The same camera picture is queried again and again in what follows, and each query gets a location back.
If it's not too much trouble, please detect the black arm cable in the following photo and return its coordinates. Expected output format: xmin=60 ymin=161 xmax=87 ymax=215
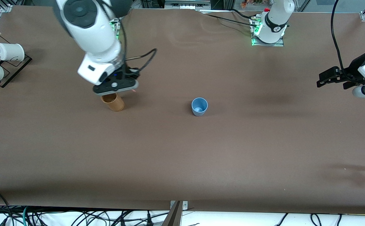
xmin=119 ymin=17 xmax=158 ymax=73
xmin=330 ymin=0 xmax=349 ymax=77

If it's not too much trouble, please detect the black cable on table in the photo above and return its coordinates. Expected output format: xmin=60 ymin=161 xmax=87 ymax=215
xmin=201 ymin=9 xmax=255 ymax=28

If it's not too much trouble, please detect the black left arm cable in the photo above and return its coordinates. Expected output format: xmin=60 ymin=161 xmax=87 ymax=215
xmin=330 ymin=0 xmax=349 ymax=77

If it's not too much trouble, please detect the brown bamboo chopstick holder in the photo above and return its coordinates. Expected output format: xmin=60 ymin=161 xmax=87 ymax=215
xmin=101 ymin=93 xmax=125 ymax=112

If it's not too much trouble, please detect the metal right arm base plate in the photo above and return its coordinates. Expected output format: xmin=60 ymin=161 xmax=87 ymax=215
xmin=110 ymin=17 xmax=121 ymax=40

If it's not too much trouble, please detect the blue plastic cup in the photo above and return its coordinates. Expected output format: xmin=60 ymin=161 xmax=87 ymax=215
xmin=191 ymin=98 xmax=208 ymax=117

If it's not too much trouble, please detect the green cable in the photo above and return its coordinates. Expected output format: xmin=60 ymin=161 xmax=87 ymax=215
xmin=21 ymin=207 xmax=30 ymax=226

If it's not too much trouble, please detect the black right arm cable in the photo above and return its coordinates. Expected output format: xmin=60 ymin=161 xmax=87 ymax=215
xmin=119 ymin=17 xmax=158 ymax=73

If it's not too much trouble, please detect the black wire cup rack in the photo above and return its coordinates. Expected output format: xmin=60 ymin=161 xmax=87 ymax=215
xmin=0 ymin=33 xmax=33 ymax=89

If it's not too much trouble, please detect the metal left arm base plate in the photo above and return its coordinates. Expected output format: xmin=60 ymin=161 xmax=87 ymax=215
xmin=251 ymin=14 xmax=285 ymax=47

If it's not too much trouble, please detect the metal table edge bracket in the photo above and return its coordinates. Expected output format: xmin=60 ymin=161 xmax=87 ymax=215
xmin=162 ymin=200 xmax=189 ymax=226

